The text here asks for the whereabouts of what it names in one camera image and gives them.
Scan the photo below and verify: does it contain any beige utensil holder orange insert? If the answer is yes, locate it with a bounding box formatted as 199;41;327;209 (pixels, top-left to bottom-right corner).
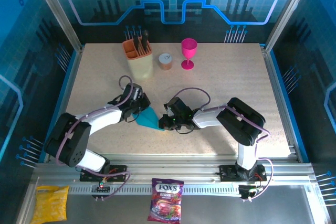
122;39;155;81

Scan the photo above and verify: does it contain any small round can white lid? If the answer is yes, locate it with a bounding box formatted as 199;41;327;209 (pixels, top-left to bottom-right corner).
158;53;173;71

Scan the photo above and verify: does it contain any pink plastic goblet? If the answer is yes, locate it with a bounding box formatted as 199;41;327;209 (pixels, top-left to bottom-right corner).
181;38;198;71

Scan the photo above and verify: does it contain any purple Fox's candy bag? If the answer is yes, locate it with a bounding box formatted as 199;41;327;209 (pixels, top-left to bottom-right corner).
147;178;184;222

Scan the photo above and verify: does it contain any yellow snack bag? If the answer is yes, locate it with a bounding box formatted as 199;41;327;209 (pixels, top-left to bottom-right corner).
31;186;70;222

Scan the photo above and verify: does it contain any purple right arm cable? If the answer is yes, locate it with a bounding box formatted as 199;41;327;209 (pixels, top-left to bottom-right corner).
172;87;275;202

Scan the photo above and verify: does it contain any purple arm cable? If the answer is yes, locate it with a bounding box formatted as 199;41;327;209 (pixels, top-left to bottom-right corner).
55;75;137;202
172;87;275;202

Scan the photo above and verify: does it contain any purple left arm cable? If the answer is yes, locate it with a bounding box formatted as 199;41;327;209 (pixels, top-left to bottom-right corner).
55;75;137;202

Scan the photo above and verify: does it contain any aluminium front rail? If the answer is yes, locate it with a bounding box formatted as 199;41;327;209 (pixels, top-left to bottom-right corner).
34;153;316;184

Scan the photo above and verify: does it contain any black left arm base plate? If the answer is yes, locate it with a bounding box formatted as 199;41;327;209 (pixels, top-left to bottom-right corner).
80;164;127;182

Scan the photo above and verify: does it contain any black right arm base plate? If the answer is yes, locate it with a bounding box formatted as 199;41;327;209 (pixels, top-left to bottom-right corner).
219;165;267;182

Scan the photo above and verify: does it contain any slotted white cable duct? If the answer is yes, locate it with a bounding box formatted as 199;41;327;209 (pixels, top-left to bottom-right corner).
68;185;242;196

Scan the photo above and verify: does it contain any aluminium frame post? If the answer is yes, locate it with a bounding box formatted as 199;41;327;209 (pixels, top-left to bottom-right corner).
264;0;316;51
28;0;85;53

